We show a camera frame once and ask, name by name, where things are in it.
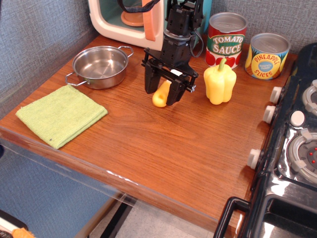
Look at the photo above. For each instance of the black toy stove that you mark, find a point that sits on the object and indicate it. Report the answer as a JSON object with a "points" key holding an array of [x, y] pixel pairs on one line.
{"points": [[284, 188]]}

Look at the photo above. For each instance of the grey stove knob middle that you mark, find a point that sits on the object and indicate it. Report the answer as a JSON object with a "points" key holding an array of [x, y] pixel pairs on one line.
{"points": [[268, 114]]}

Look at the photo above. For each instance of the grey stove knob bottom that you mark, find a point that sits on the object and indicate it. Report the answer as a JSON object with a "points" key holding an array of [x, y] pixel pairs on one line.
{"points": [[253, 158]]}

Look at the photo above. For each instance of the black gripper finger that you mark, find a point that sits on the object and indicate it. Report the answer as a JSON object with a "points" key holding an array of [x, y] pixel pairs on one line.
{"points": [[152, 77], [176, 91]]}

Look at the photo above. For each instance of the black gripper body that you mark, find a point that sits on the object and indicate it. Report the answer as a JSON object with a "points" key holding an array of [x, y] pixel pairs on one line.
{"points": [[173, 59]]}

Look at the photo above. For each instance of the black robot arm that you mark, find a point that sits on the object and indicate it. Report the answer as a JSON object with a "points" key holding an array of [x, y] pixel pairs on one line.
{"points": [[184, 18]]}

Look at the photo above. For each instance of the black oven door handle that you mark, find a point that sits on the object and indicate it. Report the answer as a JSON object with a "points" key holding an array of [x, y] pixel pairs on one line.
{"points": [[232, 204]]}

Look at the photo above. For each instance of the pineapple slices can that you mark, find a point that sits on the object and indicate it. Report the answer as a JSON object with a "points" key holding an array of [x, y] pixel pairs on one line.
{"points": [[267, 55]]}

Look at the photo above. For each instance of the tomato sauce can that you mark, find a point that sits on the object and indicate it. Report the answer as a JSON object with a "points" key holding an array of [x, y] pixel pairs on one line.
{"points": [[226, 36]]}

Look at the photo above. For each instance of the grey stove knob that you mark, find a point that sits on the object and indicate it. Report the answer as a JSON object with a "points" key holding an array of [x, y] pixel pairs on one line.
{"points": [[253, 158], [268, 114], [275, 95]]}

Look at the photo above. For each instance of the yellow handled toy knife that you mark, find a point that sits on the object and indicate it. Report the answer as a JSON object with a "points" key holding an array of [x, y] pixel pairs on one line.
{"points": [[159, 98]]}

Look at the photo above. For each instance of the grey stove knob top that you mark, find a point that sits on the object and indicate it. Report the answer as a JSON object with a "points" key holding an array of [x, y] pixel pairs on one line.
{"points": [[275, 95]]}

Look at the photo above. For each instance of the green folded cloth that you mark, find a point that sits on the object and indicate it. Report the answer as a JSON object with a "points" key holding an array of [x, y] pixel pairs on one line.
{"points": [[60, 116]]}

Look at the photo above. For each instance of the orange microwave plate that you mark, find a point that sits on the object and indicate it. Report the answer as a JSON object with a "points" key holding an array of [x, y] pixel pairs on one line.
{"points": [[132, 19]]}

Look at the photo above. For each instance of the white toy microwave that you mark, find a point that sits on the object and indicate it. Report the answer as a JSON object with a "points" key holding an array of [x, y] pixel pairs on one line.
{"points": [[106, 19]]}

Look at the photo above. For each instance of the yellow toy bell pepper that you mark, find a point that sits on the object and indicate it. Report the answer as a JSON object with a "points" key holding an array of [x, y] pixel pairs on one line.
{"points": [[219, 81]]}

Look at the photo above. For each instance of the small steel pot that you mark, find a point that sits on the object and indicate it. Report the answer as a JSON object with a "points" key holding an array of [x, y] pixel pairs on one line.
{"points": [[100, 67]]}

